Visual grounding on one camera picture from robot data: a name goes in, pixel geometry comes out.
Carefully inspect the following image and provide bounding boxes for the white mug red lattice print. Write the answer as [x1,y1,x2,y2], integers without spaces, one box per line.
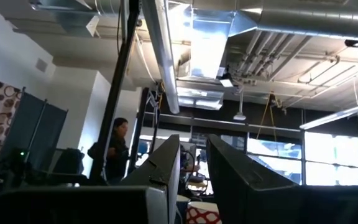
[186,201,223,224]

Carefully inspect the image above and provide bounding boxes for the white pendant lamp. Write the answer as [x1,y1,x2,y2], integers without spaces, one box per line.
[232,90,247,121]

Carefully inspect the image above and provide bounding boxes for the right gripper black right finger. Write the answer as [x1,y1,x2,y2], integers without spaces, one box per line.
[206,134,358,224]

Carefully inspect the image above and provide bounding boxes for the long ceiling light tube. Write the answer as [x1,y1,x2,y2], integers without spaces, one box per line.
[299,99,358,131]

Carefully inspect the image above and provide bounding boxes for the silver ventilation duct pipe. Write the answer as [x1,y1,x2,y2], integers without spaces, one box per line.
[141,0,180,114]

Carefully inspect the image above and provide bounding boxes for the person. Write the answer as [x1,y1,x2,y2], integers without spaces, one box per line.
[87,117,131,186]

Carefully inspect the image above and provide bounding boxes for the blue-grey folding partition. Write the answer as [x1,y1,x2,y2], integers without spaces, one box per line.
[0,86,68,172]

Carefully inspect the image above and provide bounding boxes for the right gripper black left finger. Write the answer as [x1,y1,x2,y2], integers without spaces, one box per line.
[0,134,181,224]

